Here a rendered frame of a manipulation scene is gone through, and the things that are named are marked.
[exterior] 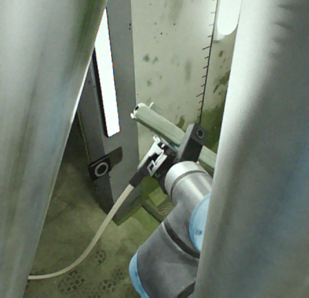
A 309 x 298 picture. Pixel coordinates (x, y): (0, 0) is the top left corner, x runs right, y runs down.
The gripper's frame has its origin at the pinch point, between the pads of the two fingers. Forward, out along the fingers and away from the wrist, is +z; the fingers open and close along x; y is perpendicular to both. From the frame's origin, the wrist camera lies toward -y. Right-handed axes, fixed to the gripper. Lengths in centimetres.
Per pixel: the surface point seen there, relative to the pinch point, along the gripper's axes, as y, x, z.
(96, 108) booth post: 7.3, -17.9, 25.1
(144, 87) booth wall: -8.7, -5.3, 35.2
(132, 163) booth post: 24, 13, 43
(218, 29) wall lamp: -50, 11, 50
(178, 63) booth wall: -26, 3, 44
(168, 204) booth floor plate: 37, 50, 53
